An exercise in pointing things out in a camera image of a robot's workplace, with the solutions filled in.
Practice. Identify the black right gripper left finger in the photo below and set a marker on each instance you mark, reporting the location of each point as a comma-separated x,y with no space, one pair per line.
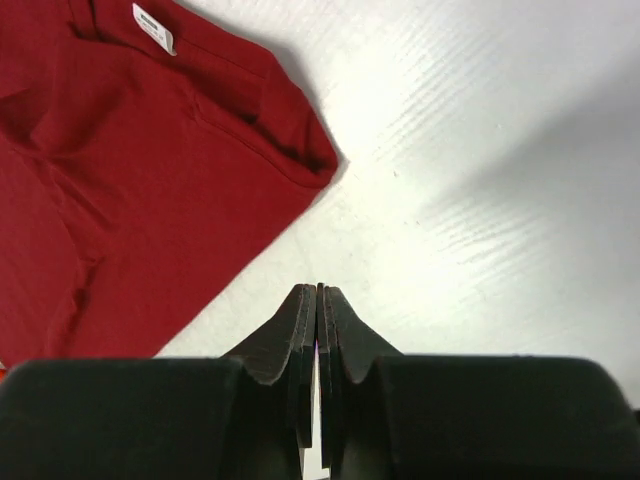
267,420

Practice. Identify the red t shirt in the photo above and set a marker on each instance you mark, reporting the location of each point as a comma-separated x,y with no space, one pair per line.
147,156

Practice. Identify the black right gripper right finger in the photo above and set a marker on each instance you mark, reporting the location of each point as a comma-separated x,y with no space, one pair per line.
360,410

